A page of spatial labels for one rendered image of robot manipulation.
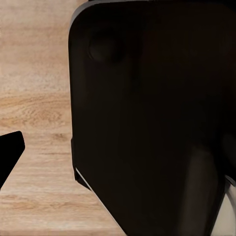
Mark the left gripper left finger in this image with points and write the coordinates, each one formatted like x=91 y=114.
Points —
x=12 y=146

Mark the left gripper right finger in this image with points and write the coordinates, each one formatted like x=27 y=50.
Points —
x=228 y=145

